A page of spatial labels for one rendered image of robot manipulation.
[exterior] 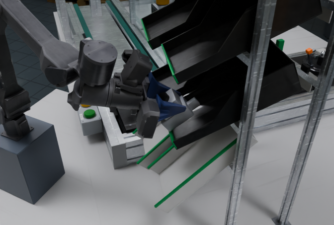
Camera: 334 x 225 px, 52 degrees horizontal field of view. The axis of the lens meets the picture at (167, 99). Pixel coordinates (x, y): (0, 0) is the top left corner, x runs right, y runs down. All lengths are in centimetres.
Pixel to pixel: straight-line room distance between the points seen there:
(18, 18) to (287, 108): 96
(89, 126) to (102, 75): 63
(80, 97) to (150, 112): 13
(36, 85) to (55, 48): 269
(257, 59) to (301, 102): 76
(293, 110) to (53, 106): 94
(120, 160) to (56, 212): 24
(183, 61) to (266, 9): 19
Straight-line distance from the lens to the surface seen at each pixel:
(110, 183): 111
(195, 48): 70
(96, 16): 218
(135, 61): 62
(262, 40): 60
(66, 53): 68
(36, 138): 101
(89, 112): 122
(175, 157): 91
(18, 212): 112
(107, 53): 59
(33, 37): 70
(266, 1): 57
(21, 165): 101
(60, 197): 111
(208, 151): 85
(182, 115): 70
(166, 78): 91
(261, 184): 114
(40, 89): 330
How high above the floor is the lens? 168
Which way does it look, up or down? 35 degrees down
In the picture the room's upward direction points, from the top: straight up
